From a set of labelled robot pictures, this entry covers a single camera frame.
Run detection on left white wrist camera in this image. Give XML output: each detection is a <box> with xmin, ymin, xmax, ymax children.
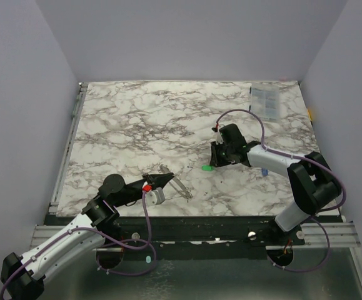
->
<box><xmin>143</xmin><ymin>184</ymin><xmax>166</xmax><ymax>206</ymax></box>

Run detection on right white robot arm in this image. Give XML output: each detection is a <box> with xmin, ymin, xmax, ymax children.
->
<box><xmin>209</xmin><ymin>124</ymin><xmax>342</xmax><ymax>244</ymax></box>

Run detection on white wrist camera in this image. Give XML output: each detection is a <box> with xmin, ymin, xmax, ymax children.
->
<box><xmin>211</xmin><ymin>123</ymin><xmax>223</xmax><ymax>144</ymax></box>
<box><xmin>143</xmin><ymin>184</ymin><xmax>166</xmax><ymax>206</ymax></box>

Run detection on green tagged key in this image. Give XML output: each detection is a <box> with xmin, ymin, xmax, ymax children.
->
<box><xmin>201</xmin><ymin>165</ymin><xmax>215</xmax><ymax>172</ymax></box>

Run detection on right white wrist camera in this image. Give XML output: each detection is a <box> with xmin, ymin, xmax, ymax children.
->
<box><xmin>211</xmin><ymin>123</ymin><xmax>223</xmax><ymax>144</ymax></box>

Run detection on clear plastic organizer box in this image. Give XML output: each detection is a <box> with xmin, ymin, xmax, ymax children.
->
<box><xmin>249</xmin><ymin>82</ymin><xmax>280</xmax><ymax>123</ymax></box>

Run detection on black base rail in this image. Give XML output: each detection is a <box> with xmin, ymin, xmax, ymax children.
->
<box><xmin>83</xmin><ymin>214</ymin><xmax>306</xmax><ymax>261</ymax></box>

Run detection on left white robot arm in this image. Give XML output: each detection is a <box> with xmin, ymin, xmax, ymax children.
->
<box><xmin>0</xmin><ymin>172</ymin><xmax>174</xmax><ymax>299</ymax></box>

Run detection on aluminium side rail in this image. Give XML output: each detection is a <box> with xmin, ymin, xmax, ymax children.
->
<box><xmin>48</xmin><ymin>82</ymin><xmax>89</xmax><ymax>214</ymax></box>

